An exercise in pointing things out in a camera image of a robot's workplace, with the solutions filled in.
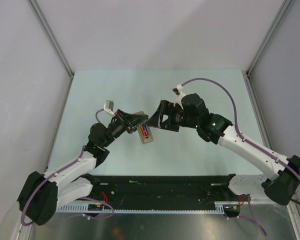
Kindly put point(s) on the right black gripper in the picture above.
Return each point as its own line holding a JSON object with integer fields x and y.
{"x": 166, "y": 108}

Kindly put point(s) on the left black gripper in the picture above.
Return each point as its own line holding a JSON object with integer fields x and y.
{"x": 130, "y": 121}

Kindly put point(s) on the blue battery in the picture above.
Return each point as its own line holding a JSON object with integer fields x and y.
{"x": 141, "y": 127}

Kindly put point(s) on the red battery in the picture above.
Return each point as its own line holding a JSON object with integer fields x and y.
{"x": 146, "y": 133}

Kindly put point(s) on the white remote control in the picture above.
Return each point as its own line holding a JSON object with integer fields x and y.
{"x": 145, "y": 140}

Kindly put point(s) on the green battery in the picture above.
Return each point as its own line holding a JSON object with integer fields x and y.
{"x": 133, "y": 182}

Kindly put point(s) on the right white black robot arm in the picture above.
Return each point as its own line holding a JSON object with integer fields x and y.
{"x": 282, "y": 173}

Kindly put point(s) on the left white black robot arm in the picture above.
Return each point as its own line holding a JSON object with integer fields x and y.
{"x": 43, "y": 193}

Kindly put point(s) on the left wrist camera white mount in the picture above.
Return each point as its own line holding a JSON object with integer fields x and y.
{"x": 108, "y": 107}

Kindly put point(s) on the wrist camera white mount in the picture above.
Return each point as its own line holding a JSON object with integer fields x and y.
{"x": 108, "y": 107}
{"x": 178, "y": 90}

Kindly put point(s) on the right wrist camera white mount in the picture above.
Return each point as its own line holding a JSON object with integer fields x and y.
{"x": 178, "y": 90}

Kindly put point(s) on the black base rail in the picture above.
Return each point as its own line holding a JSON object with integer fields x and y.
{"x": 174, "y": 193}

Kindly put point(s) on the left aluminium frame post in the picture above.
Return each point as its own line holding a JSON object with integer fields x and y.
{"x": 42, "y": 20}

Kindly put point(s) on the aluminium frame post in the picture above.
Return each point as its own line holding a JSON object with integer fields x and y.
{"x": 270, "y": 34}
{"x": 42, "y": 20}

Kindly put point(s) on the right aluminium frame post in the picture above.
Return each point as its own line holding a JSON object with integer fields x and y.
{"x": 270, "y": 34}

